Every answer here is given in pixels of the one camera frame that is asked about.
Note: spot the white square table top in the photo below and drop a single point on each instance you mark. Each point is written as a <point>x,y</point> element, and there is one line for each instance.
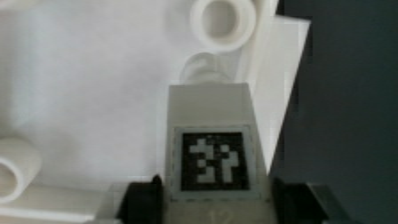
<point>95,54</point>

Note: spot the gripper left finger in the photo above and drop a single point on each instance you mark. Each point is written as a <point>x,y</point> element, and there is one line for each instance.
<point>141,209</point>

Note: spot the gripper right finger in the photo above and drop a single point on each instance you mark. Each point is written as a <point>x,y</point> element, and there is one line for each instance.
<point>298,206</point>

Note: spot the white table leg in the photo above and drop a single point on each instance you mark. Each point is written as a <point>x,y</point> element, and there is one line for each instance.
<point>218,186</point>

